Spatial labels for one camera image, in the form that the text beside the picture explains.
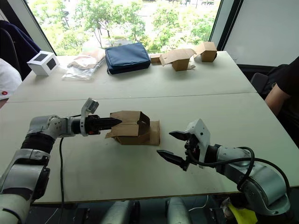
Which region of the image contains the dark chair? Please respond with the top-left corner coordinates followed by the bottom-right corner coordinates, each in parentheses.
top-left (249, 72), bottom-right (271, 95)

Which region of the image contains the dark rounded grey shape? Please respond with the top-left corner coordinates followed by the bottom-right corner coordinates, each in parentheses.
top-left (102, 200), bottom-right (141, 224)
top-left (165, 196), bottom-right (192, 224)

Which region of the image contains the white cloth with red dot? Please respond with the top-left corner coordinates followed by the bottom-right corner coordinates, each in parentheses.
top-left (0, 57), bottom-right (23, 110)

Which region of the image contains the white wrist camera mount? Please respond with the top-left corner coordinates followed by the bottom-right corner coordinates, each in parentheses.
top-left (80, 98), bottom-right (100, 137)
top-left (186, 119), bottom-right (211, 169)

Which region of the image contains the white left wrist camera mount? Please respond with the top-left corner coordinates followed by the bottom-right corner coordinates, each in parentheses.
top-left (80, 98), bottom-right (100, 137)

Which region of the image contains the thin white wire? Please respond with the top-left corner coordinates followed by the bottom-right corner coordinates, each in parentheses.
top-left (188, 195), bottom-right (209, 212)

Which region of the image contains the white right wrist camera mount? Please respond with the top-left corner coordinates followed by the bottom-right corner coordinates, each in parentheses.
top-left (186, 119), bottom-right (211, 169)

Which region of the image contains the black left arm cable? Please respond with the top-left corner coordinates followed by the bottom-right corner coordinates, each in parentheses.
top-left (58, 137), bottom-right (66, 205)

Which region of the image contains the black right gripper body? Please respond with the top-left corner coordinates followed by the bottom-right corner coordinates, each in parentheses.
top-left (184, 133), bottom-right (201, 165)

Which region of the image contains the dark navy jacket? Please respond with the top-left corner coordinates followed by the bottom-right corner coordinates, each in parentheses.
top-left (0, 20), bottom-right (42, 81)

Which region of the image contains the folded brown cardboard box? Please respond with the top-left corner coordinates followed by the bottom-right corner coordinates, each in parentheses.
top-left (193, 42), bottom-right (218, 63)

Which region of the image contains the white cube with dark squares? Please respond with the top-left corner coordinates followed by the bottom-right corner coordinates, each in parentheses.
top-left (26, 50), bottom-right (60, 77)

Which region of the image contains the yellow cloth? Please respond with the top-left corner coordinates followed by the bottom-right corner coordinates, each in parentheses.
top-left (227, 202), bottom-right (258, 224)

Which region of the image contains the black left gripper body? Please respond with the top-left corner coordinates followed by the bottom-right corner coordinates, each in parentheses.
top-left (87, 114), bottom-right (102, 137)

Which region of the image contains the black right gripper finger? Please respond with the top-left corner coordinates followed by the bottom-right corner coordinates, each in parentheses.
top-left (168, 130), bottom-right (189, 141)
top-left (156, 149), bottom-right (190, 172)

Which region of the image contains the open-flapped cardboard box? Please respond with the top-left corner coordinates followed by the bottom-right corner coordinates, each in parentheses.
top-left (159, 48), bottom-right (197, 72)

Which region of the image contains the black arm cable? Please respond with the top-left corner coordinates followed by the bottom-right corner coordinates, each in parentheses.
top-left (58, 137), bottom-right (66, 205)
top-left (190, 146), bottom-right (292, 195)

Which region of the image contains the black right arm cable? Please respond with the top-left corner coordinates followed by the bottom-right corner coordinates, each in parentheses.
top-left (190, 146), bottom-right (292, 195)

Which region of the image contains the navy blue fabric pouch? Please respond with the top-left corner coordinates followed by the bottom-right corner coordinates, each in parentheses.
top-left (104, 42), bottom-right (151, 76)

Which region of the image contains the small brown cardboard box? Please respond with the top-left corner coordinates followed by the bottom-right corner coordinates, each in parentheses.
top-left (104, 110), bottom-right (161, 146)

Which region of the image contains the clear plastic bag with cardboard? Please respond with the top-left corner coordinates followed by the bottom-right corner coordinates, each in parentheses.
top-left (61, 46), bottom-right (106, 81)

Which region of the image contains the person in black shirt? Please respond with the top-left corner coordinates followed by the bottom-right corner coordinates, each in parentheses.
top-left (263, 56), bottom-right (299, 143)

